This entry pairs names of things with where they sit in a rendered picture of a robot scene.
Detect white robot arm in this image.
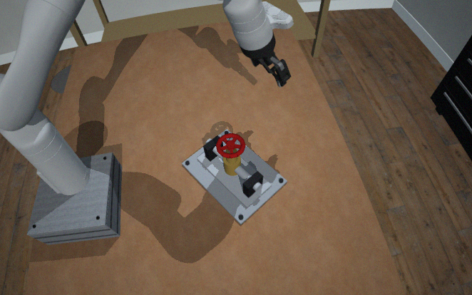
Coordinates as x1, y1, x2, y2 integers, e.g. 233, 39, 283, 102
0, 0, 294, 195

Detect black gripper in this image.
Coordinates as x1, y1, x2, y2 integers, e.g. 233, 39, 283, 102
240, 34, 291, 88

